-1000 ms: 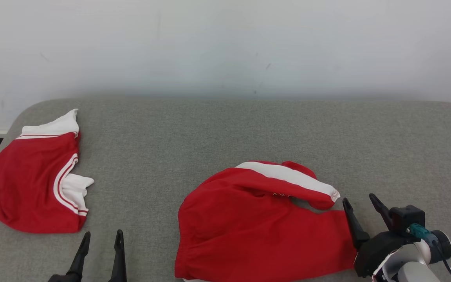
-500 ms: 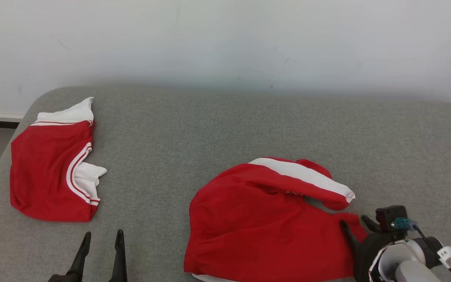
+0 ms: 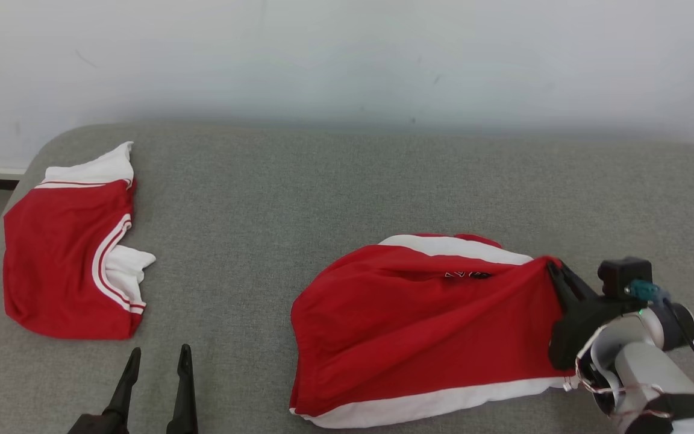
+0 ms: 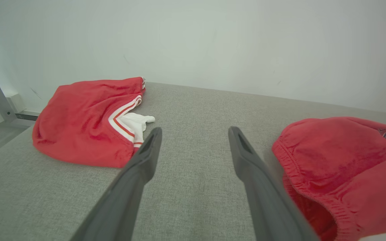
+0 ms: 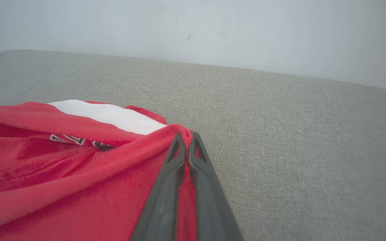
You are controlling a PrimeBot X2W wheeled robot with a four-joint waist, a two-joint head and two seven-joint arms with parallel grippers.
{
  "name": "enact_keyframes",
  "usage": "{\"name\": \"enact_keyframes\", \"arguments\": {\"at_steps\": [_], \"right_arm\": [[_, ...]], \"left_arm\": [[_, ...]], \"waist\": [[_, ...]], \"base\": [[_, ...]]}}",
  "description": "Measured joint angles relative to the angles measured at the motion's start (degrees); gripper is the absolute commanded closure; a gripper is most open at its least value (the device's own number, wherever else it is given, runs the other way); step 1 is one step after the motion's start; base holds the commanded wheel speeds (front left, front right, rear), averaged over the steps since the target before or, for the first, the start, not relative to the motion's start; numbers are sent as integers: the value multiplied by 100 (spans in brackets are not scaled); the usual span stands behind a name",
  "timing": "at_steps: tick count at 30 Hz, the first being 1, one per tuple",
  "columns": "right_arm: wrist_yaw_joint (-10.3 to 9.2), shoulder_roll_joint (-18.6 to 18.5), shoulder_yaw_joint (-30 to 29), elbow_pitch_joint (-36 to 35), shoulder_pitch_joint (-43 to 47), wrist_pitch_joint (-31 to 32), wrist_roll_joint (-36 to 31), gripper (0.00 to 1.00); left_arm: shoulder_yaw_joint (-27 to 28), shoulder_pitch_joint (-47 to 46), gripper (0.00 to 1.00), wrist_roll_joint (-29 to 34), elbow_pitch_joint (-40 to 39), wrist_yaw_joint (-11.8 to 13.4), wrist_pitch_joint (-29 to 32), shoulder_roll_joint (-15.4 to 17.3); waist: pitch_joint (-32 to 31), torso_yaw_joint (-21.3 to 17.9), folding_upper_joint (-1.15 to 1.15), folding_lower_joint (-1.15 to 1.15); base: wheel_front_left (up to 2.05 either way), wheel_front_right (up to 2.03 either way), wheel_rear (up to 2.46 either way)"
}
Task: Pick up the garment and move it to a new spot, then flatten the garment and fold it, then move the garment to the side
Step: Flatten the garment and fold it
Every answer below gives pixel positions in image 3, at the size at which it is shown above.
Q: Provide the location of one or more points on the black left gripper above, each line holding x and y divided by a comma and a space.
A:
97, 425

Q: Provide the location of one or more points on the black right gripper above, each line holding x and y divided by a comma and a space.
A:
582, 331

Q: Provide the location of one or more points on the red basketball jersey white sleeves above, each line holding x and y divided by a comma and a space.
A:
58, 259

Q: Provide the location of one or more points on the grey fabric sofa seat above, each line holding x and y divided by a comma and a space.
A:
262, 211

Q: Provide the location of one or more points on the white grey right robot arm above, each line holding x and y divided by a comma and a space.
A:
648, 374

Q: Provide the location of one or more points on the red basketball shorts white trim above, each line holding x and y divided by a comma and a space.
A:
419, 331

